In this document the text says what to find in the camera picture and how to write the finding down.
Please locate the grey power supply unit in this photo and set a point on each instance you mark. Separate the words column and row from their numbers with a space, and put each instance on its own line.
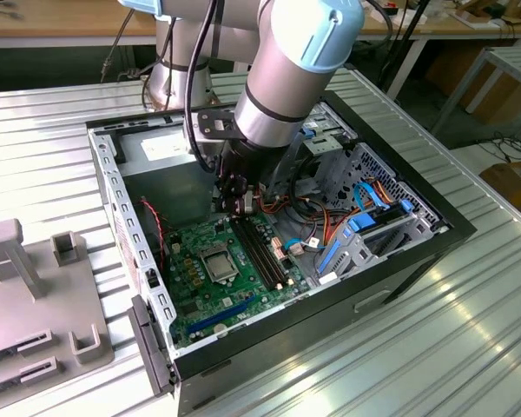
column 165, row 191

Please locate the green motherboard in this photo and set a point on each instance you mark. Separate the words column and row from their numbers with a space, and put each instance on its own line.
column 239, row 299

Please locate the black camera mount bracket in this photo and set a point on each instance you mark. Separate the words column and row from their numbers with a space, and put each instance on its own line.
column 206, row 126

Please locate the black open PC case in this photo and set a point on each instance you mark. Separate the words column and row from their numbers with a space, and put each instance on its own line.
column 286, row 345

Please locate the white flat box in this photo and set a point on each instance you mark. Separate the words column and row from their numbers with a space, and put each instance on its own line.
column 410, row 19

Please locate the brown cardboard box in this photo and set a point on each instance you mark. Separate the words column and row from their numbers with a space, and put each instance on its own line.
column 512, row 187
column 497, row 102

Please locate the blue expansion slot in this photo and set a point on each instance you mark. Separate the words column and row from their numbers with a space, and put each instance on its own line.
column 221, row 316

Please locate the grey metal frame table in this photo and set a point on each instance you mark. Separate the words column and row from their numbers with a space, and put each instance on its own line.
column 519, row 58

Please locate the brown flat cardboard piece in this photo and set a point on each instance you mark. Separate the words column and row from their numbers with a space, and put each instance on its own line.
column 469, row 17

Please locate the long wooden desk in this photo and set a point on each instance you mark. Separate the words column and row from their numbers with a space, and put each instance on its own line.
column 438, row 28

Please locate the blue plastic latch strip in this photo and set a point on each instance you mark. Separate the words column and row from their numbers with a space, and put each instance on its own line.
column 328, row 257

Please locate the grey metal disk bay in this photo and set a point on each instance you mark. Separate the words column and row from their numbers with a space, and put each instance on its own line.
column 349, row 260
column 330, row 147

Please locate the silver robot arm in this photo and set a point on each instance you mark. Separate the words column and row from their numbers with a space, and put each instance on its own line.
column 282, row 78

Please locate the brown square base plate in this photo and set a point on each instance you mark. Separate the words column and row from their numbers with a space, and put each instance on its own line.
column 156, row 104

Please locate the dark RAM stick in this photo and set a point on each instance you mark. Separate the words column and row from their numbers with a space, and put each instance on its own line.
column 0, row 354

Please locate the black RAM slot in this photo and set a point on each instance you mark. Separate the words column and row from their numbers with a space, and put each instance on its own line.
column 256, row 252
column 251, row 254
column 268, row 248
column 263, row 250

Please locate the black plastic case bracket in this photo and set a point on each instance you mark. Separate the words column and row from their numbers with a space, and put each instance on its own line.
column 120, row 150

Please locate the blue disk carrier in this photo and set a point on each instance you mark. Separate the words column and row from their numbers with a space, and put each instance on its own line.
column 360, row 222
column 308, row 130

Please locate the grey parts rack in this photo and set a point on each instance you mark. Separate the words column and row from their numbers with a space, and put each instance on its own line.
column 48, row 295

